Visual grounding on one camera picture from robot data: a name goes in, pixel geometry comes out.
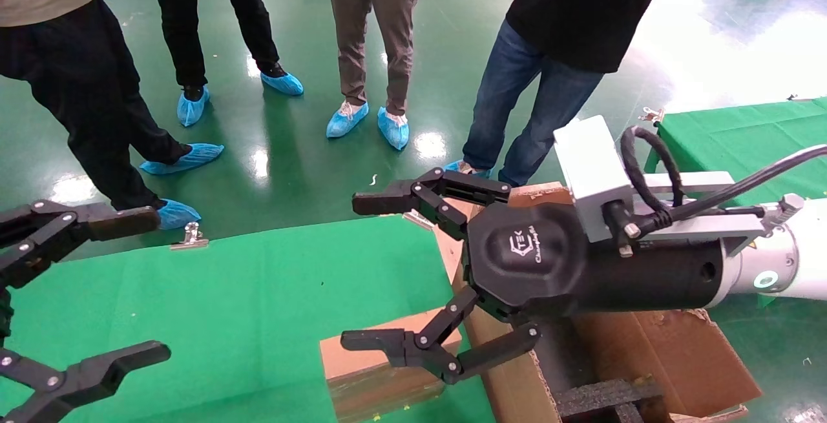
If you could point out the black foam insert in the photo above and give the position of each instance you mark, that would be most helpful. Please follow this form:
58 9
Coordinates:
601 397

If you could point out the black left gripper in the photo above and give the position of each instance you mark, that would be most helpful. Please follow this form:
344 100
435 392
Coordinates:
4 313

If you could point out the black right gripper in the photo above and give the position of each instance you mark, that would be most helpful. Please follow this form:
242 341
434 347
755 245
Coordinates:
530 261

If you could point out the silver camera mounting bracket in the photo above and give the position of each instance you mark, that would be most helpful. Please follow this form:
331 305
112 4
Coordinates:
698 226

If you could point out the person in brown trousers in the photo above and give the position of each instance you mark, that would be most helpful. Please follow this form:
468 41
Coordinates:
352 22

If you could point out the person in black tee jeans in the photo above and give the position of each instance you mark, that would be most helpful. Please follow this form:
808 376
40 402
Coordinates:
568 16

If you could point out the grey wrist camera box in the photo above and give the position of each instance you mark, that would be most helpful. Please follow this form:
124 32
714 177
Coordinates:
591 165

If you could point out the green tablecloth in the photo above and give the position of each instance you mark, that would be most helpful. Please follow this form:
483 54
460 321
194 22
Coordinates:
258 307
743 132

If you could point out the person in tan shirt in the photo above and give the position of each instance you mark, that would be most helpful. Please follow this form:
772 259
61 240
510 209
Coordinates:
64 74

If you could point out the person in black trousers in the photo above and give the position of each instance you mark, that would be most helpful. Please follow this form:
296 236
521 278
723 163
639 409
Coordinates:
181 22

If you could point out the large open cardboard carton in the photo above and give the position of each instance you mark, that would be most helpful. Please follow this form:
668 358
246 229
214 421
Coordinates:
678 358

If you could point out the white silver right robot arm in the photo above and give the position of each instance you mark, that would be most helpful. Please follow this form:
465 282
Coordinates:
807 248

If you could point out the small cardboard box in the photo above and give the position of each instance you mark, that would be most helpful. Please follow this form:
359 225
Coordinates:
362 358

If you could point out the silver binder clip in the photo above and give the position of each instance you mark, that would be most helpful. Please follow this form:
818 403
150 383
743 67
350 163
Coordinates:
191 237
652 115
417 219

